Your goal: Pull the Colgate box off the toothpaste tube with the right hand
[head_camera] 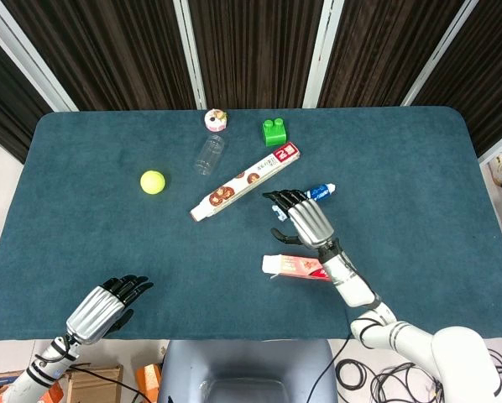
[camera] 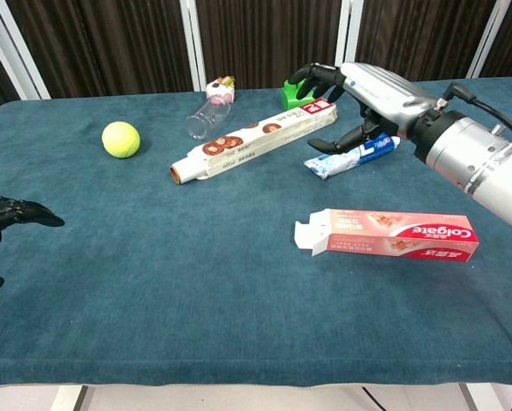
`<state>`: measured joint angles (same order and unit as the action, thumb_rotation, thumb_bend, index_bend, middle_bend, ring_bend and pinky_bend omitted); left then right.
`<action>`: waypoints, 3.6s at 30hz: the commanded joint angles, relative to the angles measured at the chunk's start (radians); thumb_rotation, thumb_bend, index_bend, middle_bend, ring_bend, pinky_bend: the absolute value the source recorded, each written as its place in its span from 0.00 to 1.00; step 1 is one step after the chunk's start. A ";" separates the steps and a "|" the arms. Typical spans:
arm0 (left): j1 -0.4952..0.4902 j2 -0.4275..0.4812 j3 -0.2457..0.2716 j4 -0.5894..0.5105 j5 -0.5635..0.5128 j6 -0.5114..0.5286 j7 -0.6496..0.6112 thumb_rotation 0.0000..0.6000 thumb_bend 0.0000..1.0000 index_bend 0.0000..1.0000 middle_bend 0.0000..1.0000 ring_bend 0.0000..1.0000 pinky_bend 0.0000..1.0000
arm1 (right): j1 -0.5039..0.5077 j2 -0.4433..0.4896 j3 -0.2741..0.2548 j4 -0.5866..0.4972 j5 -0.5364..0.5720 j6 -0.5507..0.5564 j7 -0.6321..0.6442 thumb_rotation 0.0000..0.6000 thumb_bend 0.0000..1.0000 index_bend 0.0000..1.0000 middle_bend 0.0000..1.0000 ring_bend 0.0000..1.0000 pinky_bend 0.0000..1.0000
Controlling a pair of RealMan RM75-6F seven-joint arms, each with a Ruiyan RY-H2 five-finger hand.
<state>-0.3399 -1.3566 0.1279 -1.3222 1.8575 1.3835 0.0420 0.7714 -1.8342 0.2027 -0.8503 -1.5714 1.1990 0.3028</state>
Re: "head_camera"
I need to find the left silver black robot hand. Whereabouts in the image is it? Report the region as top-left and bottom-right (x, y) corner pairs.
(65, 275), (154, 346)

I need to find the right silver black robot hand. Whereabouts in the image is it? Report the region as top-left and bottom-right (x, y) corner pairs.
(262, 188), (339, 253)

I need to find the blue white toothpaste tube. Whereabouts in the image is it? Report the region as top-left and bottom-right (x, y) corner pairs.
(270, 182), (337, 222)

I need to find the pink toothpaste box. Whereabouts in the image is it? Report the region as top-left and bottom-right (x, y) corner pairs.
(269, 253), (334, 283)

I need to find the white pink toothpaste tube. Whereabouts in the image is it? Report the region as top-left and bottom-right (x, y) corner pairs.
(262, 254), (284, 275)

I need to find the brown cardboard box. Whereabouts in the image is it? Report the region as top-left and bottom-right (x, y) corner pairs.
(64, 364), (126, 403)

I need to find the long baking paper box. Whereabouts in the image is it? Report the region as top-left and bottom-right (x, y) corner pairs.
(189, 142), (301, 223)

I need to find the orange package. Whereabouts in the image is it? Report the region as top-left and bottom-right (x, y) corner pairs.
(135, 363), (163, 395)

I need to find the green building block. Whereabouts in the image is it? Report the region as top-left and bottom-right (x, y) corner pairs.
(260, 118), (289, 148)

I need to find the teal table cloth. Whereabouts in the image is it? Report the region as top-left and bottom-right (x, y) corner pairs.
(0, 106), (502, 342)

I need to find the clear plastic cup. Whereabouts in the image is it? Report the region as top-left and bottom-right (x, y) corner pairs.
(193, 133), (227, 176)

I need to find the pink cupcake toy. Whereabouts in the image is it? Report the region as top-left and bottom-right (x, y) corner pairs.
(203, 107), (229, 133)

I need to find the yellow tennis ball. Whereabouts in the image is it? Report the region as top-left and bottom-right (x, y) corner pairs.
(139, 169), (166, 196)

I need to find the grey robot torso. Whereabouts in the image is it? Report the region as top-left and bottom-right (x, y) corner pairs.
(156, 338), (339, 403)

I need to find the dark ribbed partition panel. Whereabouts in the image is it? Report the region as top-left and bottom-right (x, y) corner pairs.
(187, 0), (327, 111)
(0, 24), (54, 165)
(2, 0), (198, 113)
(413, 0), (502, 155)
(316, 0), (466, 109)

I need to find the white partition post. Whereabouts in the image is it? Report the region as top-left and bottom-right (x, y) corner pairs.
(0, 0), (79, 113)
(400, 0), (484, 107)
(302, 0), (340, 109)
(173, 0), (208, 111)

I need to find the black cable tangle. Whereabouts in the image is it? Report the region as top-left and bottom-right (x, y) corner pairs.
(309, 329), (502, 403)

